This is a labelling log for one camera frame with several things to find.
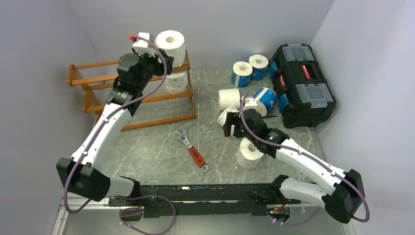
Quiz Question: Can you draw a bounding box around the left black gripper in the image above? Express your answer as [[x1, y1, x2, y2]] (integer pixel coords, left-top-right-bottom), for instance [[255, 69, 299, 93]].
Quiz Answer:
[[133, 47, 174, 91]]

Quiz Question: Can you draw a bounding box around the plain white paper roll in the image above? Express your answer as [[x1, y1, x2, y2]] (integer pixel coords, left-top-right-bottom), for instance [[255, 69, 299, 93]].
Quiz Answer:
[[155, 30, 186, 68]]

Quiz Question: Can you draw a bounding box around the dotted white roll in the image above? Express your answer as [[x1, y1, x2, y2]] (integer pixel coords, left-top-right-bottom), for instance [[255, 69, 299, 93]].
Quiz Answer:
[[217, 107, 239, 127], [235, 138, 264, 169], [163, 72, 188, 94]]

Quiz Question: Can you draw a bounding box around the dotted white roll front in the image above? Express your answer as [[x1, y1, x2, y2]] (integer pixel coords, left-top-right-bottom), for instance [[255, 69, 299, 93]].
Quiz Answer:
[[235, 138, 264, 169]]

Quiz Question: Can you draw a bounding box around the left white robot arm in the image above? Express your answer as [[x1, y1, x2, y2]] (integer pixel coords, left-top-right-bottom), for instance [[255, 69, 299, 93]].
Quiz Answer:
[[56, 49, 174, 206]]

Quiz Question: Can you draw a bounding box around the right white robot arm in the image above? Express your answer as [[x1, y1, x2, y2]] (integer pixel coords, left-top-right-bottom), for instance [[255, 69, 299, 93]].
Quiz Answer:
[[222, 109, 369, 224]]

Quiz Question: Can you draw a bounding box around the orange wooden shelf rack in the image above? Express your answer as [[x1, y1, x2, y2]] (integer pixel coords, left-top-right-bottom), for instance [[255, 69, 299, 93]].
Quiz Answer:
[[67, 52, 196, 130]]

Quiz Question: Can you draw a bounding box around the dotted white roll lying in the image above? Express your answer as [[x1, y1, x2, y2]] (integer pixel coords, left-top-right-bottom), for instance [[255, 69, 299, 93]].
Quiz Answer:
[[217, 107, 239, 127]]

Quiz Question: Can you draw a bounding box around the plain white roll lying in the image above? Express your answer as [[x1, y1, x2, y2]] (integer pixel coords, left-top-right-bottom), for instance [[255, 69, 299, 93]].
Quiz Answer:
[[218, 89, 241, 111]]

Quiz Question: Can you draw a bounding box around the blue wrapped roll lying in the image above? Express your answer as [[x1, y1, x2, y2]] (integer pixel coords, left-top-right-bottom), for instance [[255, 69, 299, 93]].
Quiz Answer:
[[253, 87, 277, 117]]

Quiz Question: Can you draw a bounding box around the blue wrapped roll back left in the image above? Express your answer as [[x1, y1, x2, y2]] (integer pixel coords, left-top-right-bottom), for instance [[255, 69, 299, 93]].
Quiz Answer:
[[231, 61, 253, 88]]

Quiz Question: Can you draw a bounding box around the blue wrapped roll back right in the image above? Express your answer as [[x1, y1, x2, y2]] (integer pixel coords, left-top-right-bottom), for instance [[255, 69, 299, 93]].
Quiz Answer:
[[249, 54, 269, 81]]

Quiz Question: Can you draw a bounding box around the black plastic toolbox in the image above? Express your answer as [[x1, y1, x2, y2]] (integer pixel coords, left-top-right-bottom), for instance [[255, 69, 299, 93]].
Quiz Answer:
[[268, 44, 337, 128]]

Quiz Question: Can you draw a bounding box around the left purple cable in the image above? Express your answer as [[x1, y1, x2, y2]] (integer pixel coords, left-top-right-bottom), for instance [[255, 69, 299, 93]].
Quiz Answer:
[[63, 35, 176, 235]]

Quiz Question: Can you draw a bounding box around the purple cable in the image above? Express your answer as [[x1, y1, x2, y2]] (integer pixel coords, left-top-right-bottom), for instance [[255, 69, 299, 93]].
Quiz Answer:
[[63, 35, 176, 235], [239, 92, 371, 227]]

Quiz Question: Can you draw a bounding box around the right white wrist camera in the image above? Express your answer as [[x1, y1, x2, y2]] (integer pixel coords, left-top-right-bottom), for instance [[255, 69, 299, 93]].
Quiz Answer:
[[241, 96, 258, 111]]

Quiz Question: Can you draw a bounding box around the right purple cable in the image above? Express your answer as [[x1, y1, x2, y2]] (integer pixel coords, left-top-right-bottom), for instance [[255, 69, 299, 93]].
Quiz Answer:
[[239, 92, 371, 227]]

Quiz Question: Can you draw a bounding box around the red handled adjustable wrench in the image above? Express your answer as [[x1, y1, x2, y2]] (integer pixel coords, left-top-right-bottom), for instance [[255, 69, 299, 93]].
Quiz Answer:
[[176, 128, 209, 172]]

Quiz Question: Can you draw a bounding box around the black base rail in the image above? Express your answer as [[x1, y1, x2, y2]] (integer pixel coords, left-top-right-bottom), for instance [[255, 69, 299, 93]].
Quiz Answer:
[[109, 183, 299, 218]]

